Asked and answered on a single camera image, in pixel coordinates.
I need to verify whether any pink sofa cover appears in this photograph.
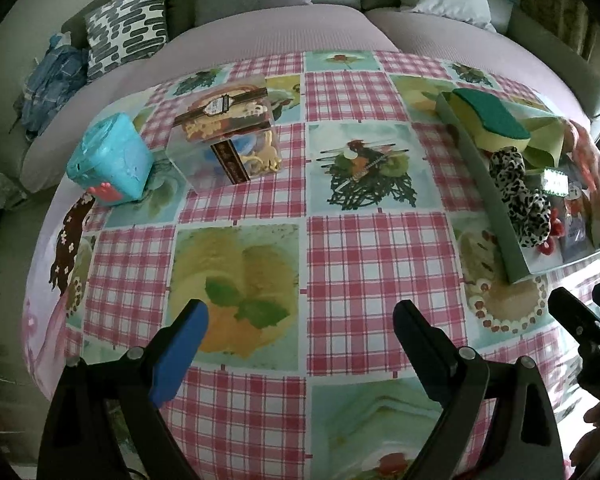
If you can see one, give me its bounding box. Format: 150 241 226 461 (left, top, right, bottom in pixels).
20 4 593 193

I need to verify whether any leopard print scrunchie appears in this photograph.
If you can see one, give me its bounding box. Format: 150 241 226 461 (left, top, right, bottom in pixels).
489 148 552 248

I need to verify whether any light green cloth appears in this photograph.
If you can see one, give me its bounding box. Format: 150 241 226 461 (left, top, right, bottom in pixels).
520 116 566 169

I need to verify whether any green white tissue pack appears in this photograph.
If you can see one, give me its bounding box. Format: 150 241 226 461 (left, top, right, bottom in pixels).
541 168 569 197

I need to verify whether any black white patterned cushion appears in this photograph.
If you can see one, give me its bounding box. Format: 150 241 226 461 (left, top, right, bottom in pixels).
84 0 168 82

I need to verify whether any grey sofa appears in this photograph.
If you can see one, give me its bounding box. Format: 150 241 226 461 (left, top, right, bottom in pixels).
0 0 600 193

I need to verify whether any teal shallow cardboard tray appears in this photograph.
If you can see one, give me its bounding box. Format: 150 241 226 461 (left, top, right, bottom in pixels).
436 88 600 283

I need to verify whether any yellow green sponge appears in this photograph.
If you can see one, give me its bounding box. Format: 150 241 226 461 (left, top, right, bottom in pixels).
448 88 531 153

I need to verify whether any teal plastic box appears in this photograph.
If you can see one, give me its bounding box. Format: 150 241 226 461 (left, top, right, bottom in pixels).
66 113 154 206

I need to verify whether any purple baby wipes pack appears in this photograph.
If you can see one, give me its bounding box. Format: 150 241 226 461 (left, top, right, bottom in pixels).
560 183 592 262

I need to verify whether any person's right hand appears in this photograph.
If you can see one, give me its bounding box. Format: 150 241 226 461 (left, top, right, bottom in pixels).
569 402 600 467

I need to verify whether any pink fluffy towel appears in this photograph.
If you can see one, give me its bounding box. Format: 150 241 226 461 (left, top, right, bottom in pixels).
562 119 600 247

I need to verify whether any checkered picture tablecloth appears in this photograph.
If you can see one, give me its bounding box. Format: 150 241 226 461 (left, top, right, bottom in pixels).
23 51 600 479

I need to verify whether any clear plastic box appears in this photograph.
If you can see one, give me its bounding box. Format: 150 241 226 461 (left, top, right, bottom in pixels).
166 76 283 194

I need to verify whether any blue clothes pile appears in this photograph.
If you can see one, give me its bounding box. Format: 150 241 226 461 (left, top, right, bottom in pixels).
19 32 87 139

